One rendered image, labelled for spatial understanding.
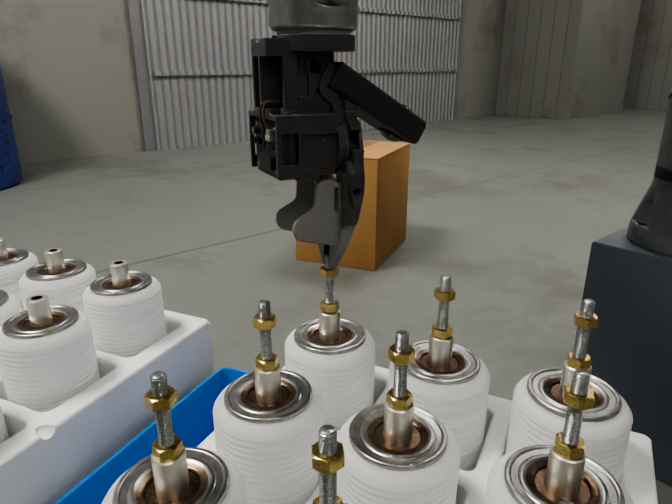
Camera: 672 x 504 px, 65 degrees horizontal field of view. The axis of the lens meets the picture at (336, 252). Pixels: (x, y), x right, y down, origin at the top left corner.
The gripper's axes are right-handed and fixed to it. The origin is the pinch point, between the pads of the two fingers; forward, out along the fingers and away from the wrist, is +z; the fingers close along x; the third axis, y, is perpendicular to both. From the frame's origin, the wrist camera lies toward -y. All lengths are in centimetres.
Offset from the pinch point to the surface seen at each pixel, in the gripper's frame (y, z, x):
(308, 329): 2.4, 9.0, -1.9
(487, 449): -8.5, 16.4, 14.7
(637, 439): -22.4, 16.5, 20.1
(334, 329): 0.7, 8.0, 1.1
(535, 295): -72, 34, -37
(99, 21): -5, -40, -305
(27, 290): 29.9, 10.4, -31.0
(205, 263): -7, 34, -94
